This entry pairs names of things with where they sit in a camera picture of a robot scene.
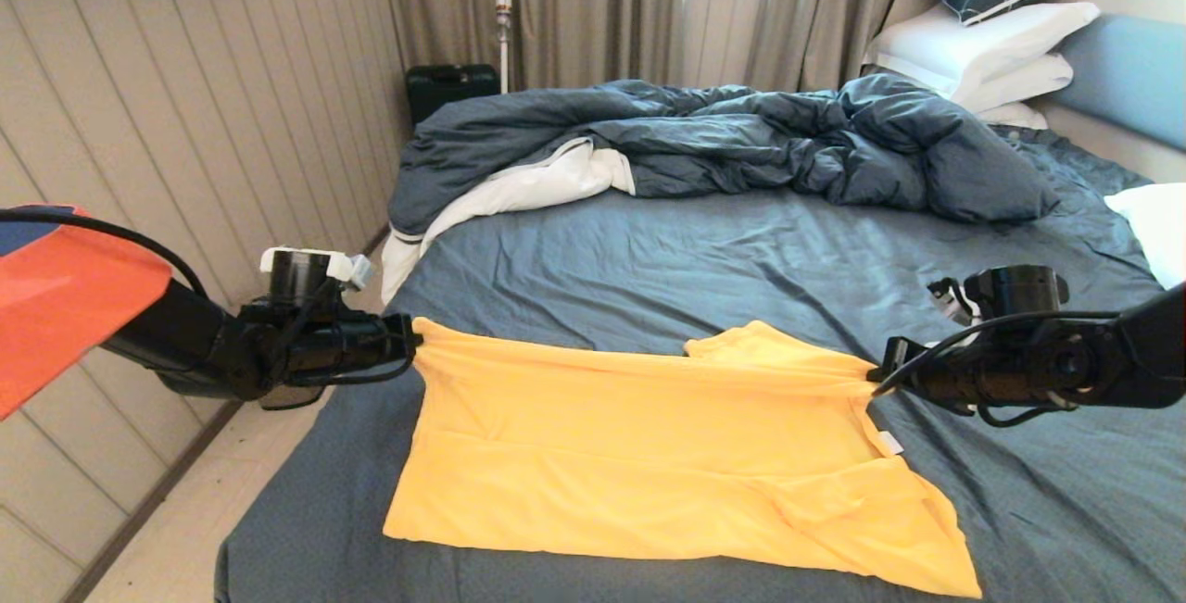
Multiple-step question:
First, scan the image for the large white pillow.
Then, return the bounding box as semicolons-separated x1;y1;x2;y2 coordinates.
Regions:
864;1;1101;102

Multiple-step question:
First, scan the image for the blue headboard pad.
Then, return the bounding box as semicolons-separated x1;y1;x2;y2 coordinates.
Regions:
1051;14;1186;154

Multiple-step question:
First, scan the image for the white duvet lining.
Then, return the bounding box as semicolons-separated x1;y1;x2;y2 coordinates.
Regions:
381;137;637;305

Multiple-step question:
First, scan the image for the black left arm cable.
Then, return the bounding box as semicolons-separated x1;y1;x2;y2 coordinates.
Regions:
0;210;209;300

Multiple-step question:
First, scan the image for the black suitcase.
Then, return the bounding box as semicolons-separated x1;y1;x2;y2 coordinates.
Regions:
406;64;501;126

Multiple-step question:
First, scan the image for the dark blue bed sheet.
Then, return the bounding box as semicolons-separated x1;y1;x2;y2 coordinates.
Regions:
215;123;1186;603

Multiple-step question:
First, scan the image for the beige bed headboard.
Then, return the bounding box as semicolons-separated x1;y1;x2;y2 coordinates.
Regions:
880;0;1186;183

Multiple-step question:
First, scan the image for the yellow t-shirt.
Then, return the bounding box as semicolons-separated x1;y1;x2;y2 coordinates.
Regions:
383;317;983;598

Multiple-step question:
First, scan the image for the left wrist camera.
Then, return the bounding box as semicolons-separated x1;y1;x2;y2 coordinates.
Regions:
259;246;374;293

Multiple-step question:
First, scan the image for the medium white pillow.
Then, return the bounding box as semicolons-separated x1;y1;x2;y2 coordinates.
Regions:
949;53;1075;114

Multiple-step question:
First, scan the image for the crumpled dark blue duvet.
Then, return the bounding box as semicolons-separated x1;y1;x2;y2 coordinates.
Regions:
388;75;1060;237

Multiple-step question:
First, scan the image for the narrow beige curtain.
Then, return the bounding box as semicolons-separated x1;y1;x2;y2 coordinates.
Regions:
743;0;978;94

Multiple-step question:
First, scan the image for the wide beige curtain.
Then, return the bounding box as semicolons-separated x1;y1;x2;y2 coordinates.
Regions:
378;0;687;91

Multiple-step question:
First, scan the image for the small white pillow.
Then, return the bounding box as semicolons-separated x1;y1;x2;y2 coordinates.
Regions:
973;101;1050;131

